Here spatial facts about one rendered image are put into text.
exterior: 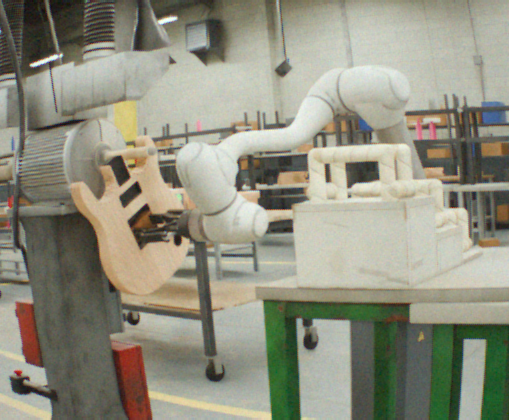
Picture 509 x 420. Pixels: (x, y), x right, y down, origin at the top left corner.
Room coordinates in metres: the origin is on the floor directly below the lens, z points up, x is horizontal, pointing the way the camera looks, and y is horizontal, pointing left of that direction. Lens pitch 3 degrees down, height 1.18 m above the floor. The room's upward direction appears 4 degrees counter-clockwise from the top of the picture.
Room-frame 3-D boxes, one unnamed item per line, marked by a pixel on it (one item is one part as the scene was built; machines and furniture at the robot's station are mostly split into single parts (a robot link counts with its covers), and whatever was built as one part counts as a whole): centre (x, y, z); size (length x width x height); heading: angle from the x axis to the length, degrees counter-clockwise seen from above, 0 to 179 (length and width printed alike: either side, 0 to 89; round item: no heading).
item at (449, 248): (1.71, -0.32, 0.98); 0.27 x 0.16 x 0.09; 52
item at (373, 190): (1.67, -0.30, 1.12); 0.20 x 0.03 x 0.03; 51
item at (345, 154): (1.55, -0.20, 1.20); 0.20 x 0.03 x 0.03; 51
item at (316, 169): (1.60, -0.13, 1.15); 0.03 x 0.03 x 0.09
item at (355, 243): (1.59, -0.23, 1.02); 0.27 x 0.15 x 0.17; 52
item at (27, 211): (2.44, 0.64, 1.11); 0.36 x 0.24 x 0.04; 52
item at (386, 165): (1.50, -0.26, 1.15); 0.03 x 0.03 x 0.09
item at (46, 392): (2.44, 0.85, 0.46); 0.25 x 0.07 x 0.08; 52
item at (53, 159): (2.40, 0.59, 1.25); 0.41 x 0.27 x 0.26; 52
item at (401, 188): (1.52, -0.30, 1.12); 0.11 x 0.03 x 0.03; 142
